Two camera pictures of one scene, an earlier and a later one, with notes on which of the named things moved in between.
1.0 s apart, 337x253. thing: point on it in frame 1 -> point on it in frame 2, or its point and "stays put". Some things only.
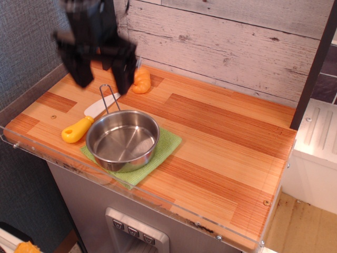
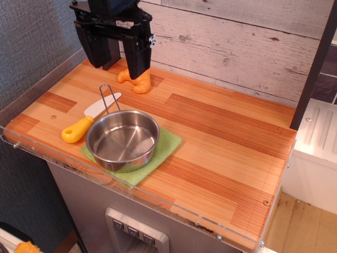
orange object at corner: (27, 247) stays put
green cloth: (167, 144) stays put
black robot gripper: (92, 31) -> (119, 17)
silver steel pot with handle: (122, 140) stays put
